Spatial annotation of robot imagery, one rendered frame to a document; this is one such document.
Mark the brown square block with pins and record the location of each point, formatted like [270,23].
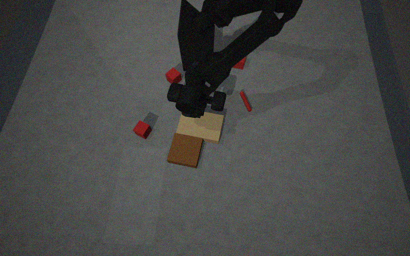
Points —
[185,150]

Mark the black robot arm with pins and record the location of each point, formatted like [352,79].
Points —
[216,67]

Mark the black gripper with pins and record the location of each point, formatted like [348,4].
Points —
[217,101]

